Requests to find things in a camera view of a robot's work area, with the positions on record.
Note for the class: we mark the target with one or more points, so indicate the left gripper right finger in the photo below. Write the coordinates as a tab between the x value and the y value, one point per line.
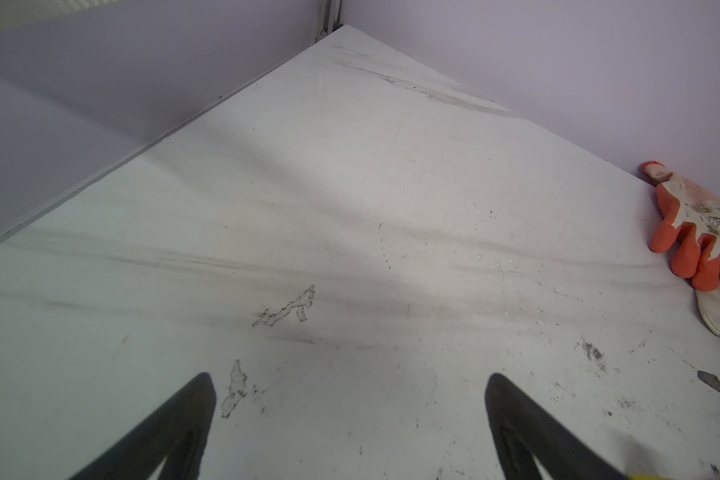
527	437

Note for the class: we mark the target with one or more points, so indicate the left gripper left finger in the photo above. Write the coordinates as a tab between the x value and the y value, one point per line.
170	441

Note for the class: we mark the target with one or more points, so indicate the aluminium cage frame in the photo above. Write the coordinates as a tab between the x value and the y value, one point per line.
328	17

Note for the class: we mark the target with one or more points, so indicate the orange white work glove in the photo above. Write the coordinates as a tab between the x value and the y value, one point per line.
690	220

